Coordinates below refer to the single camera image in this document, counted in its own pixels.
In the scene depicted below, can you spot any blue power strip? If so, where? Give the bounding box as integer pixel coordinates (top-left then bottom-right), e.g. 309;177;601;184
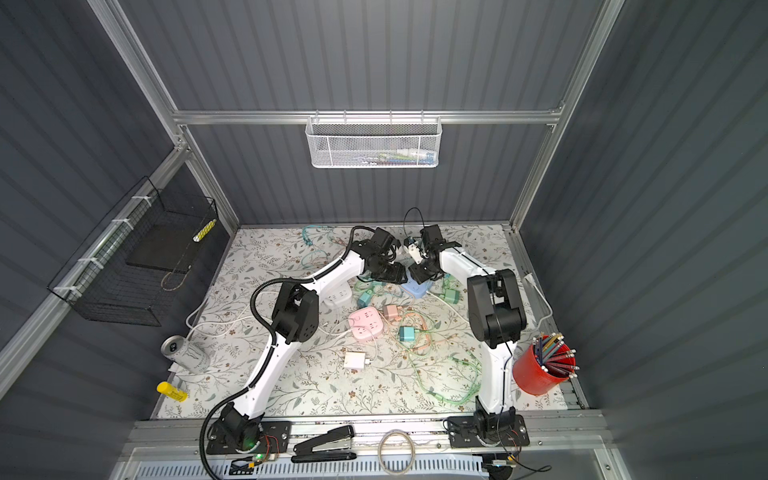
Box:
401;279;433;299

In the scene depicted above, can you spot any green USB charger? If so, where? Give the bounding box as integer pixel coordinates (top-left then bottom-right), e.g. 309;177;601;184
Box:
442;288;461;304

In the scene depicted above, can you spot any pink USB charger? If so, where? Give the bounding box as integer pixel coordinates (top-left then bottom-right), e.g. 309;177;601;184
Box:
382;304;402;322

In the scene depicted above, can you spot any white power strip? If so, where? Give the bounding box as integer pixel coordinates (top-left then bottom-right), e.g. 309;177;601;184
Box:
323;284;352;309

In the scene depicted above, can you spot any teal USB charger cube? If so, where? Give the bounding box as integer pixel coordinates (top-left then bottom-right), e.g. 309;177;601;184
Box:
398;326;418;343

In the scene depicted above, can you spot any pink power strip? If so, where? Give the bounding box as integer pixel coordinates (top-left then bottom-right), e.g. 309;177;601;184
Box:
347;306;384;343

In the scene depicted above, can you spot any white USB charger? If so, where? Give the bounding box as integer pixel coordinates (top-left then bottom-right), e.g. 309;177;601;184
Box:
343;351;370;371

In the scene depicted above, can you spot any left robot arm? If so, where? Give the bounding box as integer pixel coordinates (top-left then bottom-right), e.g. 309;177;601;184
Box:
199;225;407;454

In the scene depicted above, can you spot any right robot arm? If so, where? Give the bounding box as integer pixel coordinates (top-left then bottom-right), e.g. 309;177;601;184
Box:
405;225;527;437

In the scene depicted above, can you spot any red pencil cup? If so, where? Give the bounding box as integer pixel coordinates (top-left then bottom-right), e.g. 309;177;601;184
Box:
512;333;579;396

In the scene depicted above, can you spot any black stapler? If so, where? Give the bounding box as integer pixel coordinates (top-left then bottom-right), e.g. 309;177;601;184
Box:
291;425;357;464

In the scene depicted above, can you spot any yellow marker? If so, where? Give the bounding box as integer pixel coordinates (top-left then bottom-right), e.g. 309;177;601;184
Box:
156;381;188;402

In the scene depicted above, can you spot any white wire mesh basket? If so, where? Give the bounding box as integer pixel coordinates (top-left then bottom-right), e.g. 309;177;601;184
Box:
305;119;443;169

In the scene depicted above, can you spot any green USB cable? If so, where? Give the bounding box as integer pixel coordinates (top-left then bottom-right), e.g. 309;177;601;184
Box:
407;311;484;408

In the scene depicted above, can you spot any coiled beige cable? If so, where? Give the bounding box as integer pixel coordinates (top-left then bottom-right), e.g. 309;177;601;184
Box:
376;429;418;476

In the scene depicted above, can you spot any black wire basket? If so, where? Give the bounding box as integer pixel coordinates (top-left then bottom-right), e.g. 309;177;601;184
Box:
48;177;219;327

